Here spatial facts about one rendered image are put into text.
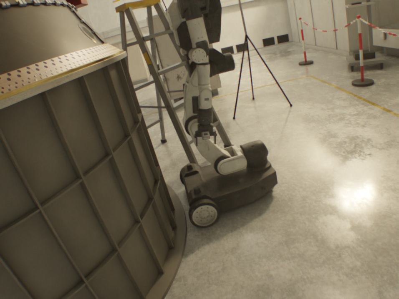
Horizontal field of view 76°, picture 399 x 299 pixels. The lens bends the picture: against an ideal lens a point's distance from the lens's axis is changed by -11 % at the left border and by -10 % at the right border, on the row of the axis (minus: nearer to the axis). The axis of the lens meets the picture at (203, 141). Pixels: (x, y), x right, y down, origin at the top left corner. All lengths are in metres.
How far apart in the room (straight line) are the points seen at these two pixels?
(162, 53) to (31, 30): 3.64
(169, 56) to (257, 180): 3.24
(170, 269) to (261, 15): 8.11
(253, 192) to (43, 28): 1.50
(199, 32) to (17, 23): 0.82
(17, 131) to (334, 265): 1.49
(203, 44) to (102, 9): 7.68
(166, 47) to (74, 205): 3.84
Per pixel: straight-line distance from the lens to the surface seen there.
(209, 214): 1.85
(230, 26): 8.81
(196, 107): 1.57
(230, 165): 1.90
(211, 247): 1.75
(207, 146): 1.84
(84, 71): 1.17
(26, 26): 1.26
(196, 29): 1.49
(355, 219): 1.83
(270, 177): 1.96
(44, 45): 1.23
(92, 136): 1.22
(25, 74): 1.08
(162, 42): 4.73
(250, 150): 1.95
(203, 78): 1.53
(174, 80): 4.79
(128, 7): 2.49
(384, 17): 6.65
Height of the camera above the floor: 1.21
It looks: 23 degrees down
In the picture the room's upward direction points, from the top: 14 degrees counter-clockwise
